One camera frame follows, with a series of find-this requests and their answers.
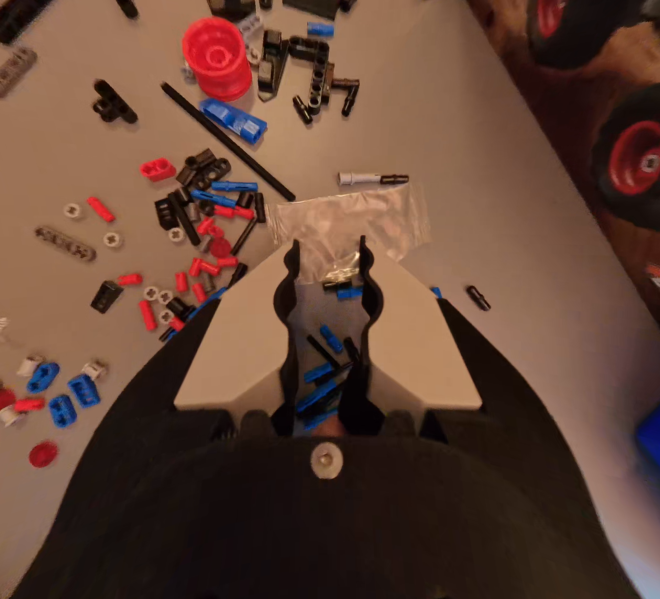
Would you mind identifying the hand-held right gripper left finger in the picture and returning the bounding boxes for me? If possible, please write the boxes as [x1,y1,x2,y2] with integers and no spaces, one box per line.
[173,240,302,436]

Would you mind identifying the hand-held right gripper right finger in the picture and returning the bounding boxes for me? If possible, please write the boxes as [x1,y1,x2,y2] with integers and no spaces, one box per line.
[338,235,484,436]

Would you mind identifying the cluster of blue black pins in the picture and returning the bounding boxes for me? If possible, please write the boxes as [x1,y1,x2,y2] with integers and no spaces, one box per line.
[295,269,364,430]

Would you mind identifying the clear plastic bag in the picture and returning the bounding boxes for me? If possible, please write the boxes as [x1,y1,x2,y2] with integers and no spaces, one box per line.
[267,183,433,286]

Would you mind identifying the black elbow connector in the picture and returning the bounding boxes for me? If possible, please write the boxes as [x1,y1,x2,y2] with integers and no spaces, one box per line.
[329,76,361,119]

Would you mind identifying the grey desk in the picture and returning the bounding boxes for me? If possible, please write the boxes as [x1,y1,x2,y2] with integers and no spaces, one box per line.
[0,0,660,599]

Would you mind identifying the black small connector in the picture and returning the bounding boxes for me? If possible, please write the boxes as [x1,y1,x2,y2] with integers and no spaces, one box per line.
[90,279,125,314]

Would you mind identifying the pile of small pins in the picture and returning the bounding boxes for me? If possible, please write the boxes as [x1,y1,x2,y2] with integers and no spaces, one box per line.
[135,147,270,345]

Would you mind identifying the blue short connector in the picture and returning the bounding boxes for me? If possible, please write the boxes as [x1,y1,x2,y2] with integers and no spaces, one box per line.
[25,362,62,395]
[48,393,79,429]
[66,374,102,409]

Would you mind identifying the grey black long pin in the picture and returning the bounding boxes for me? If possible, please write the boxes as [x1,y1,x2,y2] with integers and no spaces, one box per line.
[337,171,410,188]

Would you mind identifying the red short beam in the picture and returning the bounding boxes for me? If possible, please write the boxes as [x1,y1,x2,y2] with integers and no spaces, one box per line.
[139,157,178,183]

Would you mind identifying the grey thin beam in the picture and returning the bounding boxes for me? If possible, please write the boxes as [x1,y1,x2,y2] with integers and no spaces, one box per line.
[34,225,99,263]

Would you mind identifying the long black axle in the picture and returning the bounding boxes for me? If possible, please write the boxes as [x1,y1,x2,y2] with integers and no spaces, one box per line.
[160,81,297,204]

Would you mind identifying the blue curved panel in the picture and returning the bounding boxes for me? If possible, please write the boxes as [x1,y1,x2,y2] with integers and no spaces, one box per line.
[197,97,269,146]

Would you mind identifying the black tee connector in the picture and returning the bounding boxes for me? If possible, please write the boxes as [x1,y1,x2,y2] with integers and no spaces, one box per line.
[91,78,140,125]

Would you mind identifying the black angled beam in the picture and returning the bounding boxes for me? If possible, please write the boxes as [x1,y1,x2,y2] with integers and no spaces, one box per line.
[288,34,332,116]

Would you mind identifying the red wheel rim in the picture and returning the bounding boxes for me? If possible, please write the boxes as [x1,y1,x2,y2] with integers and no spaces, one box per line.
[180,15,254,103]

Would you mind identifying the toy truck set box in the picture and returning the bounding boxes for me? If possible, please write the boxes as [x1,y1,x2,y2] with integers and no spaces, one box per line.
[455,0,660,325]

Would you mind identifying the grey holed beam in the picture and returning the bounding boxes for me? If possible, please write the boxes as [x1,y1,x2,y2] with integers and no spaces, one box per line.
[0,45,39,98]

